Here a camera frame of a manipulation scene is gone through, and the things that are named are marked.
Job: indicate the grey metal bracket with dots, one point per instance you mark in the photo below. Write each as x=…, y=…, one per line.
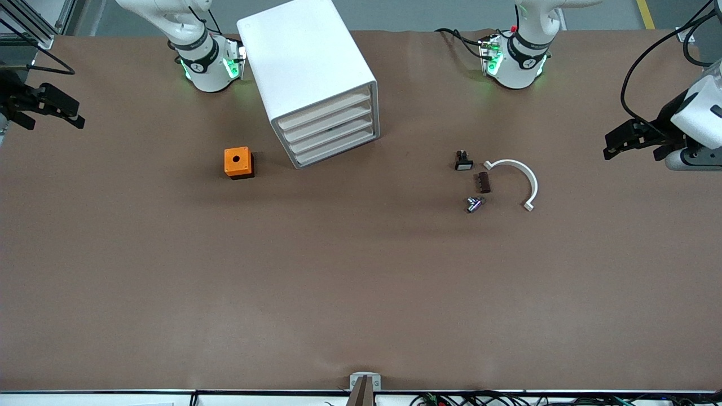
x=375, y=382

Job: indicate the orange box with hole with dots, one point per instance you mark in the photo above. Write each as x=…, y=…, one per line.
x=230, y=167

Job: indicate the black switch white face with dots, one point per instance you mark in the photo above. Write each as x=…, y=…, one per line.
x=463, y=164

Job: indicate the white drawer cabinet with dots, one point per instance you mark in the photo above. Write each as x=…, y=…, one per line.
x=304, y=56

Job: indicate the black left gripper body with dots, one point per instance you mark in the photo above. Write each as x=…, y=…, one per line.
x=664, y=125

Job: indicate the brown terminal block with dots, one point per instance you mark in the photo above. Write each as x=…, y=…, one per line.
x=483, y=183

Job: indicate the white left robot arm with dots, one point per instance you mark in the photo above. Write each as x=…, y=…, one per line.
x=522, y=67

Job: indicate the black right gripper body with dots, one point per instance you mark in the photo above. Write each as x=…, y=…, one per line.
x=15, y=97

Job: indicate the white curved plastic arc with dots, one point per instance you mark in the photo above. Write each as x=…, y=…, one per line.
x=533, y=183

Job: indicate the brown bar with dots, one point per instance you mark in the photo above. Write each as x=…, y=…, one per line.
x=361, y=395

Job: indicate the silver metal fitting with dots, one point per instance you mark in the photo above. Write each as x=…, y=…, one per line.
x=474, y=205

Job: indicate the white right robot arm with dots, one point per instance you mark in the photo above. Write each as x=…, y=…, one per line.
x=206, y=70

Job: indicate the white plastic drawer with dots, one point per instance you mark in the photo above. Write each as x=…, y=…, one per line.
x=327, y=127
x=333, y=150
x=330, y=139
x=324, y=115

